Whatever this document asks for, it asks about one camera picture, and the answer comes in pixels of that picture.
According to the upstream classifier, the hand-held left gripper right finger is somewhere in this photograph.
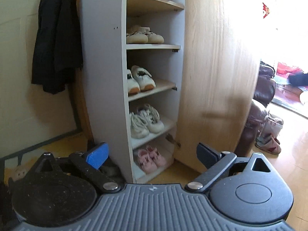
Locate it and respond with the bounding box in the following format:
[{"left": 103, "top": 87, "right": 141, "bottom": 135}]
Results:
[{"left": 185, "top": 142, "right": 273, "bottom": 193}]

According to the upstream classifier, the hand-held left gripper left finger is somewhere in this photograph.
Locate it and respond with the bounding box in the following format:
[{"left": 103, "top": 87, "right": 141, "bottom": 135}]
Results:
[{"left": 34, "top": 142, "right": 121, "bottom": 193}]

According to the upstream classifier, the pink velcro shoe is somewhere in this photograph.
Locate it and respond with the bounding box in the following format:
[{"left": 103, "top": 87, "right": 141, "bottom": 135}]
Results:
[
  {"left": 137, "top": 148, "right": 158, "bottom": 174},
  {"left": 146, "top": 145, "right": 168, "bottom": 168}
]

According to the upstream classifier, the white lace-up shoe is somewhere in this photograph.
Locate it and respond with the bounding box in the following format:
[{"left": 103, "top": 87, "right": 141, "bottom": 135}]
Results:
[
  {"left": 137, "top": 103, "right": 165, "bottom": 134},
  {"left": 130, "top": 112, "right": 150, "bottom": 139}
]

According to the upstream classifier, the white wooden shoe rack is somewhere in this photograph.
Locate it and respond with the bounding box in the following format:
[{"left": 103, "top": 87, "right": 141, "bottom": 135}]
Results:
[{"left": 76, "top": 0, "right": 262, "bottom": 184}]

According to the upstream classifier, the brown leather sofa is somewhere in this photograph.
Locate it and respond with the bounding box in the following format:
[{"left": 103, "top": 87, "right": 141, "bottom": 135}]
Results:
[{"left": 241, "top": 61, "right": 276, "bottom": 157}]

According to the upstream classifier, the red flowered bedding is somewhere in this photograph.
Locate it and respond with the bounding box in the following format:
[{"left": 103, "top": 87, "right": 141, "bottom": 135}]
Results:
[{"left": 275, "top": 61, "right": 304, "bottom": 77}]

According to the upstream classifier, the dark blurred object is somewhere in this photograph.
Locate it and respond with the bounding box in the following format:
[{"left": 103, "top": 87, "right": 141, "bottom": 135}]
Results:
[{"left": 287, "top": 72, "right": 308, "bottom": 87}]

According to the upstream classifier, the black jacket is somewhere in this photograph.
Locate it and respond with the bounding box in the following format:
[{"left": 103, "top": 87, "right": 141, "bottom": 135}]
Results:
[{"left": 31, "top": 0, "right": 84, "bottom": 95}]

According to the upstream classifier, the red paper decoration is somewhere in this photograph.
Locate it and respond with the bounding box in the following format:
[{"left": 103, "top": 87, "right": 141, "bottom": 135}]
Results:
[{"left": 262, "top": 2, "right": 271, "bottom": 19}]

